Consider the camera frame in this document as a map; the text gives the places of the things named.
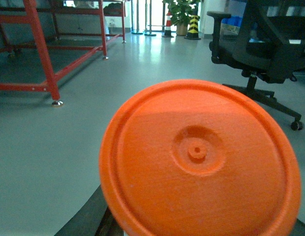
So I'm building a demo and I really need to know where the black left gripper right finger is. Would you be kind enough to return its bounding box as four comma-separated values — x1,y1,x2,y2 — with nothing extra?
291,219,305,236

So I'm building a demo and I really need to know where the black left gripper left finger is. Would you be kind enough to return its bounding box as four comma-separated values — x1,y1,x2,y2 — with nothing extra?
56,186,123,236

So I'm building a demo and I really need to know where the orange cylindrical capacitor 4680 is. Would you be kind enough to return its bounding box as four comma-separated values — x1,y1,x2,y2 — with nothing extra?
99,79,301,236

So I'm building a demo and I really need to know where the black office chair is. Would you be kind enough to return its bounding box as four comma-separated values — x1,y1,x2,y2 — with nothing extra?
207,0,305,130

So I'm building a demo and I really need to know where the red white traffic cone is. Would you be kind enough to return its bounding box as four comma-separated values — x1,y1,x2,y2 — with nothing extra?
161,11,173,38

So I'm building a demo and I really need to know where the yellow black striped bollard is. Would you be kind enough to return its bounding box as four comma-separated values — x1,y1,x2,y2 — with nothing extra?
184,15,201,40

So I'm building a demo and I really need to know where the potted green plant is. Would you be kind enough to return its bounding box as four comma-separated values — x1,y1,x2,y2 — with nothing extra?
162,0,203,36

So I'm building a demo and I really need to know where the red metal frame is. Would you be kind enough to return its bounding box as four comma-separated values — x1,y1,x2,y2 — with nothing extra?
0,0,125,107

